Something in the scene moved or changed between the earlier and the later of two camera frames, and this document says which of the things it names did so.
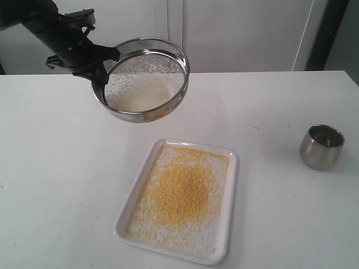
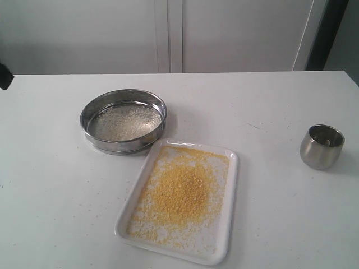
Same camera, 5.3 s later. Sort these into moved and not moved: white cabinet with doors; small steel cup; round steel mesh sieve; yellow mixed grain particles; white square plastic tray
Moved: round steel mesh sieve
Not moved: small steel cup; white cabinet with doors; yellow mixed grain particles; white square plastic tray
